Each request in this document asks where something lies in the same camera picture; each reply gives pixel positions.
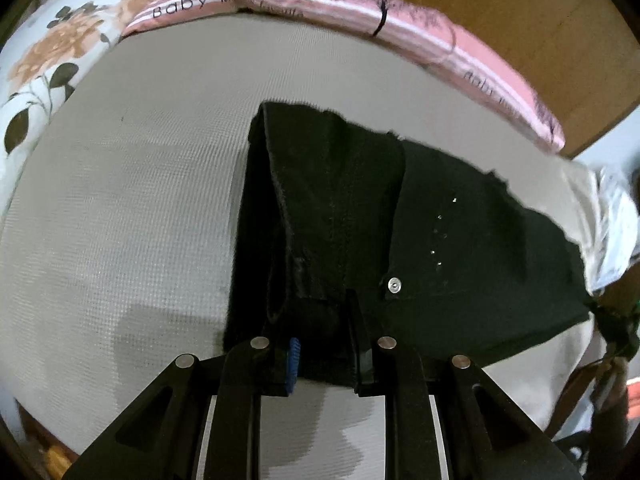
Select black pants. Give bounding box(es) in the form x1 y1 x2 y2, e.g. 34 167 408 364
224 102 589 386

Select grey mesh bed mat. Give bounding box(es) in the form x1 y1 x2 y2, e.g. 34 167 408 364
1 15 592 479

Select pink striped long pillow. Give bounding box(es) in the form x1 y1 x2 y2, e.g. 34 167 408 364
124 0 565 153

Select white floral pillow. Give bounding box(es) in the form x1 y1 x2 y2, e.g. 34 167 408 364
1 0 153 214

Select wooden headboard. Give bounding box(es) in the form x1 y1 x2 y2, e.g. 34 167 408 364
74 0 640 158

